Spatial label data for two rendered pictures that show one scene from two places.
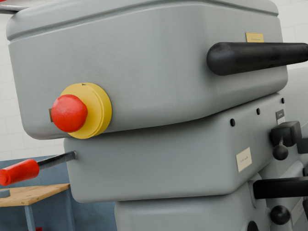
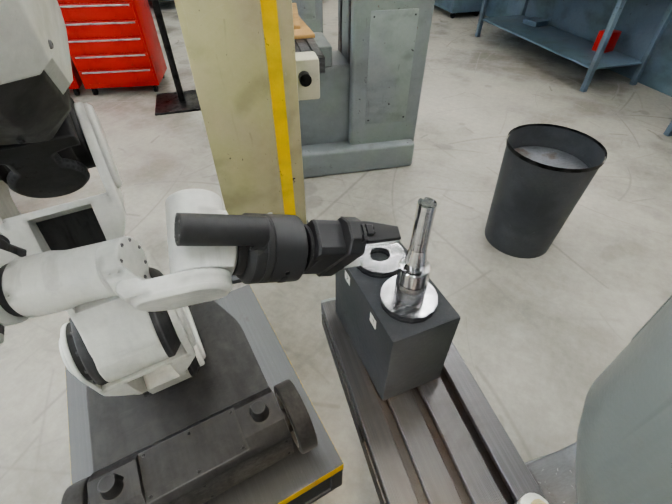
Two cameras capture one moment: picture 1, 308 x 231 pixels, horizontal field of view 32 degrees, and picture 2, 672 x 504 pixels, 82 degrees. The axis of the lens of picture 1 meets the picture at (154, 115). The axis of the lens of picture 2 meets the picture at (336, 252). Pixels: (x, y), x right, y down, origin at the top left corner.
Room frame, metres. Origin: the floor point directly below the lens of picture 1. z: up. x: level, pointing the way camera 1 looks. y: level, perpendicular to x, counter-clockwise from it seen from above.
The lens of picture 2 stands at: (0.60, 0.10, 1.60)
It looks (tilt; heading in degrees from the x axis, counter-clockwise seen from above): 44 degrees down; 47
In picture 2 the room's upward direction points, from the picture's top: straight up
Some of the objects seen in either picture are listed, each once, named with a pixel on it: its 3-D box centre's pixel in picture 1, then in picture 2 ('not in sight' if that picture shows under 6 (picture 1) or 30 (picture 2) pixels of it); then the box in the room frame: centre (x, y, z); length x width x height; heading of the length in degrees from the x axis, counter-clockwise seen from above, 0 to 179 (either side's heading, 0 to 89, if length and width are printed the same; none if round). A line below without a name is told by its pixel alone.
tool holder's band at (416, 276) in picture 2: not in sight; (414, 267); (0.95, 0.31, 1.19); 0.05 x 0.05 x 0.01
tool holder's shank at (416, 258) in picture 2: not in sight; (420, 236); (0.95, 0.31, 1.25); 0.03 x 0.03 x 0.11
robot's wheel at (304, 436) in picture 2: not in sight; (294, 415); (0.84, 0.53, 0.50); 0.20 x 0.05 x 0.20; 76
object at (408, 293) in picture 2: not in sight; (411, 282); (0.95, 0.31, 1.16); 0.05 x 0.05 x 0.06
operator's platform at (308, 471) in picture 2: not in sight; (204, 429); (0.64, 0.83, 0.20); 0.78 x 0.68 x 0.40; 76
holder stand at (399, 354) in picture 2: not in sight; (387, 311); (0.97, 0.36, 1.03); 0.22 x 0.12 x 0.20; 70
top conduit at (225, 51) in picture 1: (270, 55); not in sight; (0.76, -0.17, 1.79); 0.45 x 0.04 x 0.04; 154
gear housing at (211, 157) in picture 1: (189, 141); not in sight; (0.84, -0.05, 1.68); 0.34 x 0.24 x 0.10; 154
